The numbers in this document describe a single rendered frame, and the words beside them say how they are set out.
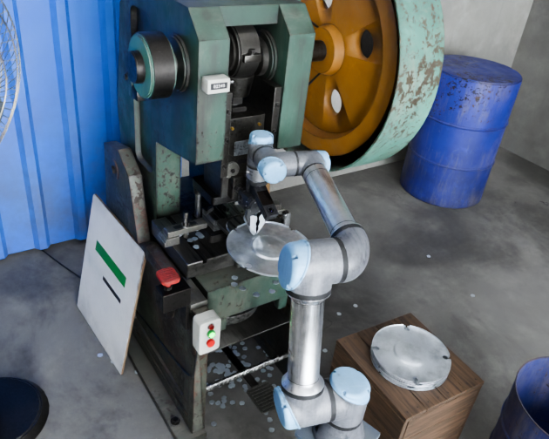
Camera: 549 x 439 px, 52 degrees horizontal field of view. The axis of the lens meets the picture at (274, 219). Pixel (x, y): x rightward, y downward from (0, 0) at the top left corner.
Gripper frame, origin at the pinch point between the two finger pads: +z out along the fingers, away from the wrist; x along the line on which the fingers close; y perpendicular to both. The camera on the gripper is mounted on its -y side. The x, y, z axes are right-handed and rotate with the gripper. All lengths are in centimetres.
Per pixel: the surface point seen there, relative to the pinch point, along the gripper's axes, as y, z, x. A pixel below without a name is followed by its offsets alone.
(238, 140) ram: 11.5, -29.1, 2.3
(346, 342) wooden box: -23, 45, -31
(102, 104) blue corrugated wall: 132, 4, 7
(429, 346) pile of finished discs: -42, 42, -55
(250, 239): -1.1, 1.4, 2.7
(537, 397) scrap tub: -74, 53, -83
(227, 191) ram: 11.4, -11.2, 5.1
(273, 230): 0.7, 1.7, -7.6
